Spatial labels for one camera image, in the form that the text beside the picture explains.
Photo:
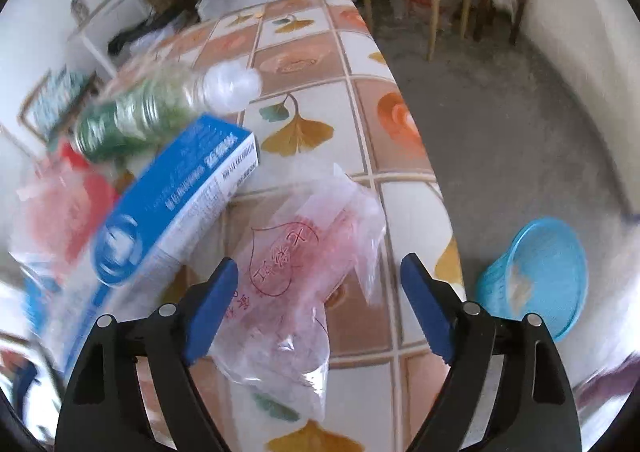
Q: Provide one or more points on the green label plastic bottle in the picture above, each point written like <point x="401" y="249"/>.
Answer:
<point x="135" y="112"/>

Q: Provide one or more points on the red snack packet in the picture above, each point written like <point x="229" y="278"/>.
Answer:
<point x="55" y="212"/>

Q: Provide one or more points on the blue and white carton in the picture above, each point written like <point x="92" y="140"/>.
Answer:
<point x="165" y="197"/>

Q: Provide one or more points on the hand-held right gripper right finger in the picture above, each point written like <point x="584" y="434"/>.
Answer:
<point x="425" y="302"/>

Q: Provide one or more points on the clear red printed plastic bag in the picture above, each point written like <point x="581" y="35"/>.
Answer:
<point x="290" y="257"/>

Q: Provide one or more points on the black bag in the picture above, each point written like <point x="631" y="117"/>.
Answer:
<point x="130" y="37"/>

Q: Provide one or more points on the table with floral tablecloth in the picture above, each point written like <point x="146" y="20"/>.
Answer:
<point x="395" y="212"/>

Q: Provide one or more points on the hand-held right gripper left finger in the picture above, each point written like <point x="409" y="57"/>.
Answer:
<point x="215" y="302"/>

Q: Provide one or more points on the patterned seat cushion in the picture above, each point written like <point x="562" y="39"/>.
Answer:
<point x="57" y="100"/>

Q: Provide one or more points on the blue plastic mesh basket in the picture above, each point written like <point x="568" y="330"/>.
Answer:
<point x="555" y="257"/>

